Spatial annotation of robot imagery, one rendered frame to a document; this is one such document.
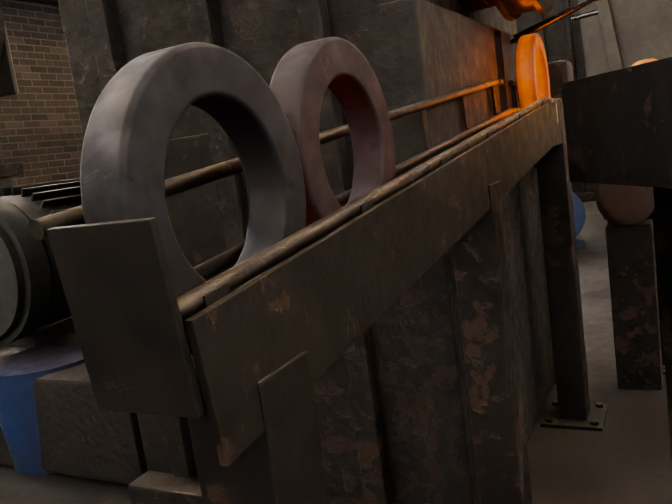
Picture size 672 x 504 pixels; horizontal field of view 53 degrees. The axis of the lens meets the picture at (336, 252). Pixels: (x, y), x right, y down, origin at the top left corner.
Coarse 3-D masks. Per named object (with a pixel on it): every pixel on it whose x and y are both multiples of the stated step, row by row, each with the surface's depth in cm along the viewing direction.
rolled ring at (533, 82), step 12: (528, 36) 131; (528, 48) 128; (540, 48) 135; (516, 60) 129; (528, 60) 127; (540, 60) 138; (516, 72) 128; (528, 72) 127; (540, 72) 140; (528, 84) 128; (540, 84) 141; (528, 96) 128; (540, 96) 141
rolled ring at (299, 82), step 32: (288, 64) 52; (320, 64) 53; (352, 64) 58; (288, 96) 51; (320, 96) 53; (352, 96) 61; (352, 128) 64; (384, 128) 64; (320, 160) 52; (384, 160) 63; (320, 192) 52; (352, 192) 64
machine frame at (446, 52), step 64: (64, 0) 125; (128, 0) 118; (192, 0) 109; (256, 0) 107; (320, 0) 99; (384, 0) 99; (448, 0) 127; (256, 64) 109; (384, 64) 99; (448, 64) 107; (512, 64) 148; (192, 128) 117; (320, 128) 103; (448, 128) 106; (192, 192) 119; (512, 192) 142; (192, 256) 122; (448, 256) 102; (512, 256) 139; (384, 320) 108; (448, 320) 103; (320, 384) 116; (384, 384) 110; (448, 384) 105; (192, 448) 132; (384, 448) 111; (448, 448) 107
